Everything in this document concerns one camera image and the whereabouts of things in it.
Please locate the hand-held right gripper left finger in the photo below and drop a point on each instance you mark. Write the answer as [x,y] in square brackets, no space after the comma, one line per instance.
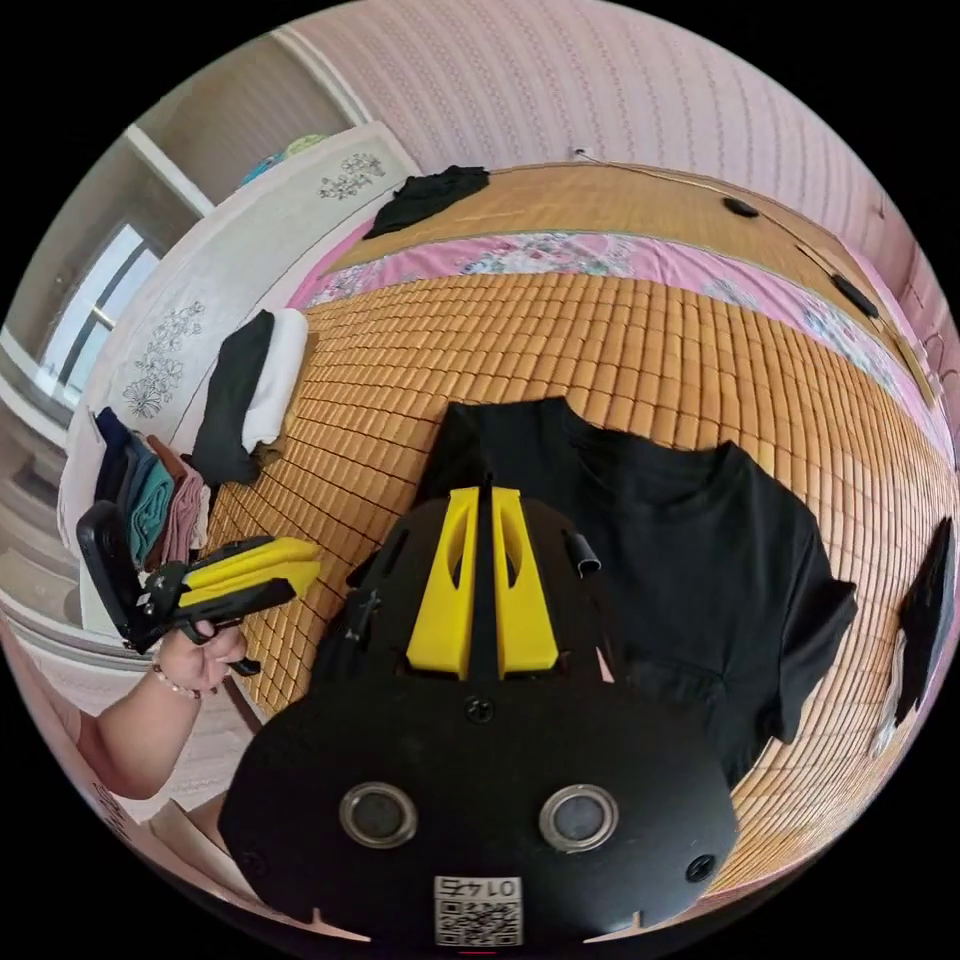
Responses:
[442,600]

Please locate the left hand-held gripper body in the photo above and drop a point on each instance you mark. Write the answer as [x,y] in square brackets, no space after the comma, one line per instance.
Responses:
[161,592]

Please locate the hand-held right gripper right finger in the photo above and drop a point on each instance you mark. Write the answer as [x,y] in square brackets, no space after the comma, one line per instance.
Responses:
[529,615]

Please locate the black short sleeve shirt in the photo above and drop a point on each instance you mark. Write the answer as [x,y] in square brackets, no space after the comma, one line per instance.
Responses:
[712,562]

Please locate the person's left forearm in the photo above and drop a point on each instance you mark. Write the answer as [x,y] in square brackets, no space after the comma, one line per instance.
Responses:
[135,742]

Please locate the person's left hand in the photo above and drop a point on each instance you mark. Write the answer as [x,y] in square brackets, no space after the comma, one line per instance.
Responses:
[199,664]

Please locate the pile of folded colourful clothes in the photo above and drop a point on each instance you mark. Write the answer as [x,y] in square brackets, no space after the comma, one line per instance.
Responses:
[154,495]

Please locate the black and white clothes pile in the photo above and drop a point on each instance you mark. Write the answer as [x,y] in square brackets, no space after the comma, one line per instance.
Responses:
[244,390]

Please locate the person's body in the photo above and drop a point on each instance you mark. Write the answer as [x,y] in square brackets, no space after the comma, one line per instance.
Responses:
[49,720]

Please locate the bed with woven mat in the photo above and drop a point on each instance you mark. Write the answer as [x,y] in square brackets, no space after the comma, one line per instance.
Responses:
[600,360]

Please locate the white padded headboard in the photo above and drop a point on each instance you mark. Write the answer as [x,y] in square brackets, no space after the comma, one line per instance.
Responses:
[195,277]

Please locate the window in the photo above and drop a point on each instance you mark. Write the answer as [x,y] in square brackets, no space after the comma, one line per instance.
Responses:
[105,300]

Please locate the crumpled black garment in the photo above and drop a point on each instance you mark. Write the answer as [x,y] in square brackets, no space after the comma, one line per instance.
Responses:
[427,196]

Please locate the black garment with white part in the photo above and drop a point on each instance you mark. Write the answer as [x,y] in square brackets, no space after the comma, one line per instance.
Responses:
[926,615]

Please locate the teal and green cloth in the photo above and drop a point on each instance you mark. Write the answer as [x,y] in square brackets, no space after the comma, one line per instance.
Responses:
[289,154]

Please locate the small black flat object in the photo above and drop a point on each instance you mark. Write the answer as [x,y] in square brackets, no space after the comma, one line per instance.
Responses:
[742,208]
[855,296]

